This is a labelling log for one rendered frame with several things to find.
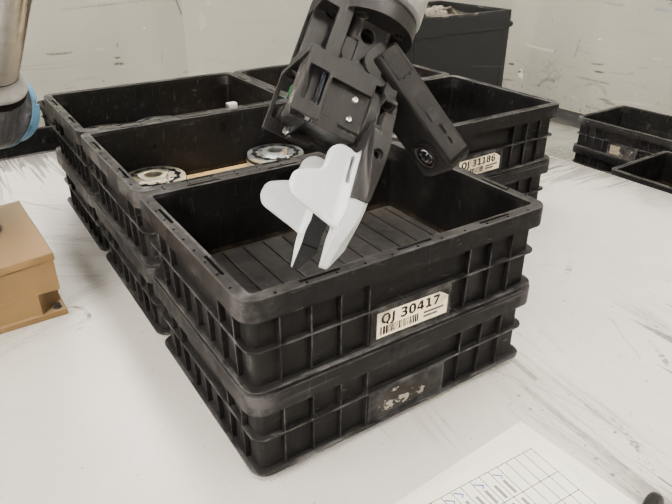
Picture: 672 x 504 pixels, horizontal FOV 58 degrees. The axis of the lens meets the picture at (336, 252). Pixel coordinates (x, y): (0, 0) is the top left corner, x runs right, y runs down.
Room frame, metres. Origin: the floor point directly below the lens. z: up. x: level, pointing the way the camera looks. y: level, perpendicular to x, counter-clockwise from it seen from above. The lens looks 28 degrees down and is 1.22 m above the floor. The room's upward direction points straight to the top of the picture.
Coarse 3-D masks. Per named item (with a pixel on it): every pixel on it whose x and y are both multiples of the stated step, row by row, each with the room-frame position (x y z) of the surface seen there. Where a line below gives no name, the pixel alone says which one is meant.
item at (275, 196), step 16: (304, 160) 0.48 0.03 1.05; (320, 160) 0.48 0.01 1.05; (272, 192) 0.46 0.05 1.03; (288, 192) 0.47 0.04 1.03; (272, 208) 0.46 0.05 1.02; (288, 208) 0.46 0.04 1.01; (304, 208) 0.47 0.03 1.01; (288, 224) 0.46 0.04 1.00; (304, 224) 0.46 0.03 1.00; (320, 224) 0.46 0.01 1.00; (304, 240) 0.45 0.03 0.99; (320, 240) 0.45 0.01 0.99; (304, 256) 0.44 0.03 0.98
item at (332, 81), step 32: (320, 0) 0.51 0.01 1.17; (352, 0) 0.51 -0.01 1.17; (384, 0) 0.51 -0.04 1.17; (320, 32) 0.51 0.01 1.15; (352, 32) 0.51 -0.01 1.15; (384, 32) 0.52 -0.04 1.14; (320, 64) 0.46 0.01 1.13; (352, 64) 0.47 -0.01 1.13; (288, 96) 0.49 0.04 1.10; (320, 96) 0.46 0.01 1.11; (352, 96) 0.46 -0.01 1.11; (384, 96) 0.47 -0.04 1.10; (288, 128) 0.48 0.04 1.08; (320, 128) 0.44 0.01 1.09; (352, 128) 0.45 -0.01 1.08
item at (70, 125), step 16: (160, 80) 1.32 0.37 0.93; (176, 80) 1.33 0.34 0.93; (240, 80) 1.34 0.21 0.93; (48, 96) 1.18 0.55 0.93; (64, 96) 1.21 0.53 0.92; (64, 112) 1.07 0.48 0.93; (208, 112) 1.07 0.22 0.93; (64, 128) 1.04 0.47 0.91; (80, 128) 0.97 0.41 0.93; (96, 128) 0.97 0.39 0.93; (80, 144) 0.96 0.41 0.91
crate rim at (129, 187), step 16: (224, 112) 1.07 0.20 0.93; (240, 112) 1.08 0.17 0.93; (112, 128) 0.97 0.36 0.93; (128, 128) 0.97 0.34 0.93; (144, 128) 0.99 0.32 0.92; (96, 144) 0.89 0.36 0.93; (96, 160) 0.86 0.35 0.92; (112, 160) 0.82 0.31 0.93; (288, 160) 0.82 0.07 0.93; (112, 176) 0.79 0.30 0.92; (128, 176) 0.76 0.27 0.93; (208, 176) 0.75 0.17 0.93; (128, 192) 0.72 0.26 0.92; (144, 192) 0.70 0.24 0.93
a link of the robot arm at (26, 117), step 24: (0, 0) 0.85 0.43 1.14; (24, 0) 0.87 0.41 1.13; (0, 24) 0.86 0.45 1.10; (24, 24) 0.89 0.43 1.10; (0, 48) 0.87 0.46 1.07; (0, 72) 0.89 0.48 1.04; (0, 96) 0.90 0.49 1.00; (24, 96) 0.93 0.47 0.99; (0, 120) 0.90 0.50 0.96; (24, 120) 0.95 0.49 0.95; (0, 144) 0.92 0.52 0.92
